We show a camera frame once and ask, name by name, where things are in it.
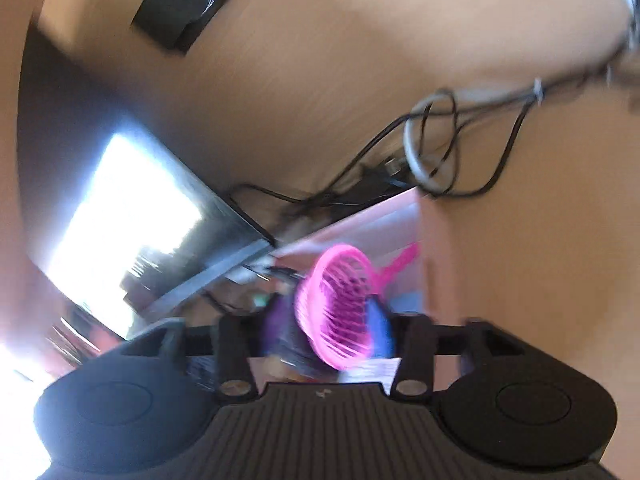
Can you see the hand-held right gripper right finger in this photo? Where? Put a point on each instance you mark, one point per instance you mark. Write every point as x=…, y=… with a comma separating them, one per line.
x=382, y=335

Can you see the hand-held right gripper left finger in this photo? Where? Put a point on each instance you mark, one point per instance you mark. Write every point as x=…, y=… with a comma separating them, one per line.
x=235, y=350

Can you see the pink toy net scoop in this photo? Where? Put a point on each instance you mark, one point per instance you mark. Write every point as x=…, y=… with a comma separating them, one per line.
x=301, y=305

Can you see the cardboard box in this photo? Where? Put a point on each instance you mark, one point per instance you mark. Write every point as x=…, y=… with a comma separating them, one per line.
x=360, y=230

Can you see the black power adapter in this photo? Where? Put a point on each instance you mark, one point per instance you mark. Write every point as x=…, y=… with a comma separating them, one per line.
x=380, y=180

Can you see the black computer case glass panel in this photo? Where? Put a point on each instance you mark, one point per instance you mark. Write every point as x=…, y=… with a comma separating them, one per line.
x=125, y=210

